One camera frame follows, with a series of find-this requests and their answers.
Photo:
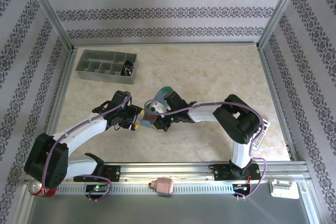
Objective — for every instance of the blue orange sock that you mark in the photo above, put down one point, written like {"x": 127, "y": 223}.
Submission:
{"x": 161, "y": 95}

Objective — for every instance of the black beige striped sock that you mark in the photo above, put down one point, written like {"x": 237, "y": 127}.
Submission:
{"x": 128, "y": 68}

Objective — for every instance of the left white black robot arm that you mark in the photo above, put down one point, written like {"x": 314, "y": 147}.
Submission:
{"x": 86, "y": 129}

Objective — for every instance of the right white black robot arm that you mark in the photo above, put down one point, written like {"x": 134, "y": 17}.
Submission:
{"x": 236, "y": 121}

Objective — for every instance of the grey compartment tray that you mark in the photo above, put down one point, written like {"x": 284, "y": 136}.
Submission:
{"x": 102, "y": 75}

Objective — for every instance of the pink plastic bottle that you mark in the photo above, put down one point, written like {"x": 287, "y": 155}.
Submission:
{"x": 164, "y": 186}

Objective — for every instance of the grey metal panel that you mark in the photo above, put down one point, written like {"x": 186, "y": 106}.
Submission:
{"x": 170, "y": 211}

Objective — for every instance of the white grey calculator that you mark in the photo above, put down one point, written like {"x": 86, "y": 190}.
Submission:
{"x": 262, "y": 136}

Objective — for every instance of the red soda can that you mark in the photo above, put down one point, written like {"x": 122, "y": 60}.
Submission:
{"x": 39, "y": 192}

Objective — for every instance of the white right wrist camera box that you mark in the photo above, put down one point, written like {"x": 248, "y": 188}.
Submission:
{"x": 158, "y": 106}

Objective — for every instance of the aluminium front rail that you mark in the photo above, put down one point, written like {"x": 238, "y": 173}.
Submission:
{"x": 170, "y": 170}

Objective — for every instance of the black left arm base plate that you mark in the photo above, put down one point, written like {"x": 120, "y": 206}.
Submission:
{"x": 115, "y": 172}

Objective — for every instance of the aluminium back rail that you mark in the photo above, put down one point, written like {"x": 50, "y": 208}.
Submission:
{"x": 157, "y": 43}

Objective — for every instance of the aluminium side rail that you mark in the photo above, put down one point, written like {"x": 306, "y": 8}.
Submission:
{"x": 61, "y": 85}
{"x": 271, "y": 85}

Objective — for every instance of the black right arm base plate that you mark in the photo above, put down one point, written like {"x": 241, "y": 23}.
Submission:
{"x": 220, "y": 172}

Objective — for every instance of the aluminium frame post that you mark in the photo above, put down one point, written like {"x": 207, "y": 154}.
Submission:
{"x": 279, "y": 11}
{"x": 54, "y": 15}

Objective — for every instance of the white plastic bracket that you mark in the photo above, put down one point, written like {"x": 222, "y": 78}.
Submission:
{"x": 282, "y": 187}

